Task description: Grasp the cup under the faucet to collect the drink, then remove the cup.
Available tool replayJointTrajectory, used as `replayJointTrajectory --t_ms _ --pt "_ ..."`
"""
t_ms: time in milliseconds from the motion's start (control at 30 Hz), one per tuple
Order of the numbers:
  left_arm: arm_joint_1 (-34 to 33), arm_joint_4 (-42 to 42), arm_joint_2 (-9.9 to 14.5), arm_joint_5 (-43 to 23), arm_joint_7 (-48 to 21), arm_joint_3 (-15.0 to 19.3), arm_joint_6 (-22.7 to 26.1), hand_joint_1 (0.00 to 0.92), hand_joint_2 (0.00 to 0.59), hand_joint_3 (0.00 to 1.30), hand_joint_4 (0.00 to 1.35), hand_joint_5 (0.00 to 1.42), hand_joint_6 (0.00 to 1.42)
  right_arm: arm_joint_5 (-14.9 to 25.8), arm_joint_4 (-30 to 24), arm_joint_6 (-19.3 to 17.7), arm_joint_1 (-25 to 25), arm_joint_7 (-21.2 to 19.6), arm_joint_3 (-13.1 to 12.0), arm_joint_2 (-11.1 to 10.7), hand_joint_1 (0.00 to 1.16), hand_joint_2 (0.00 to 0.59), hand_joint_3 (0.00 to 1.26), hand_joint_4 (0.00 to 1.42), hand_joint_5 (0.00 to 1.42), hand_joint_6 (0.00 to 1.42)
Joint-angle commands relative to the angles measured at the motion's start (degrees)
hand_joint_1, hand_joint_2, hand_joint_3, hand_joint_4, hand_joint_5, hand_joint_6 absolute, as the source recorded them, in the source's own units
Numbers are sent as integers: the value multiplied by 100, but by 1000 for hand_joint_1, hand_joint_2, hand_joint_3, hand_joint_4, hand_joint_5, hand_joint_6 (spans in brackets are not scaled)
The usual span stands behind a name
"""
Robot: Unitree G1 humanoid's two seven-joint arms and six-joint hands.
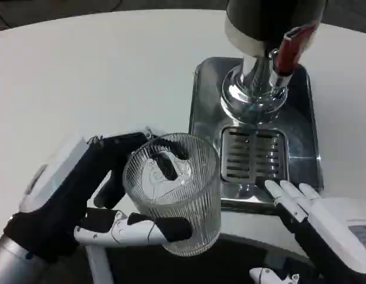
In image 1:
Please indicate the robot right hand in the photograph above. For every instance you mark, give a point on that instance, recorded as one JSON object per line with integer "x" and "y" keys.
{"x": 334, "y": 225}

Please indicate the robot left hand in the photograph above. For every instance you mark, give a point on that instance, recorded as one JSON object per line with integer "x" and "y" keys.
{"x": 61, "y": 189}

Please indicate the clear ribbed glass cup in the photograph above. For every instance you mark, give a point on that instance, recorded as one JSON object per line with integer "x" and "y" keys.
{"x": 189, "y": 207}

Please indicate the steel drip tray grid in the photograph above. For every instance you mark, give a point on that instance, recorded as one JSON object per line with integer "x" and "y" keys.
{"x": 254, "y": 156}

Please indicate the steel drip tray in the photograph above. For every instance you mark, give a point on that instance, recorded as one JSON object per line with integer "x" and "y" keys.
{"x": 206, "y": 97}

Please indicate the silver robot left forearm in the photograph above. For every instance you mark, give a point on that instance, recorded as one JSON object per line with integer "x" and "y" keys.
{"x": 11, "y": 263}

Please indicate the drink dispenser with chrome base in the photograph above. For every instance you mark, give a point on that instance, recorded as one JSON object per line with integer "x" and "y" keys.
{"x": 254, "y": 17}

